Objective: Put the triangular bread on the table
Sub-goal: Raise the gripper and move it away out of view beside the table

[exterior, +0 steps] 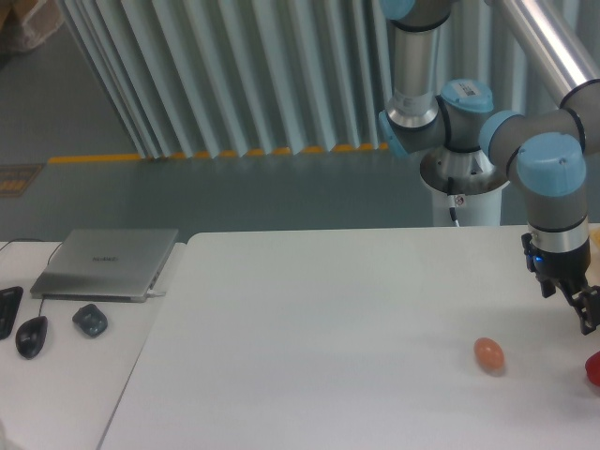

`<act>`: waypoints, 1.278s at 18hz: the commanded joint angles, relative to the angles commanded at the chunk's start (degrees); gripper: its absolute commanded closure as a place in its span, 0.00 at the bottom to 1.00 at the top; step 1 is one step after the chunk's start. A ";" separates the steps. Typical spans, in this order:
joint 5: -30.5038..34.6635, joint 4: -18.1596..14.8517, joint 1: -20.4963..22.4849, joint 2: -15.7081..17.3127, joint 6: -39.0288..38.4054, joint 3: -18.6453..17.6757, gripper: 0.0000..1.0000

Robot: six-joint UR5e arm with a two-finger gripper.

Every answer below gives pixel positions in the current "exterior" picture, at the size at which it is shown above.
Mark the silver closed laptop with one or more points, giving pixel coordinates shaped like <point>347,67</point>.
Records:
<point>119,265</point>

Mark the cardboard box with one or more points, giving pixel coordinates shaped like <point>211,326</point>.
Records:
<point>27,24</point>

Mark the dark earbuds case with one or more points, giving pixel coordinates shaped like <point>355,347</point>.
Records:
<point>90,320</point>

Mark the black keyboard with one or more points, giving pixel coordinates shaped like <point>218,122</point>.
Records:
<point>10,300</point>

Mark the yellow object at table edge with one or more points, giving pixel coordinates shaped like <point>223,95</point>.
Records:
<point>595,234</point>

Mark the brown egg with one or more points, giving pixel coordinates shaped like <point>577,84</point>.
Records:
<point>488,354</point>

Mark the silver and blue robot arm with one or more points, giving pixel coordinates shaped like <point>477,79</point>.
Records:
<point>471,149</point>

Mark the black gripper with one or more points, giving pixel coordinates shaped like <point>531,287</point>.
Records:
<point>565,271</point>

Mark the white folding partition screen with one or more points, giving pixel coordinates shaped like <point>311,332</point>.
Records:
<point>230,78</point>

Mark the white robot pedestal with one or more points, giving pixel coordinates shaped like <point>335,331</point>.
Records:
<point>473,206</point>

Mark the black computer mouse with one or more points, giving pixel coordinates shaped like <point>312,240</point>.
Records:
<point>30,337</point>

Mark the red round object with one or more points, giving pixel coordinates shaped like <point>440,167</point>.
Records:
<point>592,367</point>

